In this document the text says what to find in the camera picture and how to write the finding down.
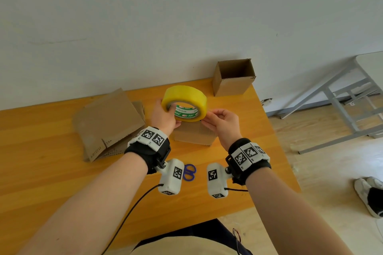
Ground grey metal table frame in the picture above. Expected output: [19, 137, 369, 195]
[265, 51, 383, 155]

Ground black left wristband with markers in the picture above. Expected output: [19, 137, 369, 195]
[124, 126, 172, 175]

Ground yellow tape roll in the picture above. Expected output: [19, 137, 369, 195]
[161, 85, 208, 123]

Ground black right wristband with markers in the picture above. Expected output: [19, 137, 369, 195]
[225, 138, 272, 186]

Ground brown cardboard paper box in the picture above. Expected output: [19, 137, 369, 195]
[171, 120, 218, 146]
[212, 59, 257, 97]

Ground thin dark cord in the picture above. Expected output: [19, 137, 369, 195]
[232, 227, 243, 255]

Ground person's left hand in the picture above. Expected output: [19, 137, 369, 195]
[149, 97, 182, 138]

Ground person's right forearm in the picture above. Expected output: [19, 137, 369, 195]
[245, 166, 353, 255]

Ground person's left forearm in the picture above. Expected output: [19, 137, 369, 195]
[18, 152, 149, 255]

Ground black left camera cable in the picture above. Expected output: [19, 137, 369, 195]
[101, 184, 164, 255]

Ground blue-handled scissors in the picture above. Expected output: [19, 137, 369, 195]
[182, 164, 197, 182]

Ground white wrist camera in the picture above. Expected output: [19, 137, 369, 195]
[206, 162, 233, 199]
[158, 158, 185, 196]

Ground person's dark and beige clothing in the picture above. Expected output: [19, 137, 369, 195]
[131, 187, 383, 255]

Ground stack of cardboard boxes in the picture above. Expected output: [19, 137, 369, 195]
[73, 88, 146, 162]

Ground black wristband with markers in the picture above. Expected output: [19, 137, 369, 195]
[124, 126, 172, 175]
[225, 138, 272, 186]

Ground person's right hand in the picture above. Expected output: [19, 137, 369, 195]
[201, 108, 243, 152]

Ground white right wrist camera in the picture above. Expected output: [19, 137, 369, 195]
[206, 162, 233, 199]

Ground white shoe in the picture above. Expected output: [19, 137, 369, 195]
[366, 176, 383, 191]
[354, 178, 379, 219]

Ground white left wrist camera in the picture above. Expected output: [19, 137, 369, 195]
[158, 158, 185, 196]

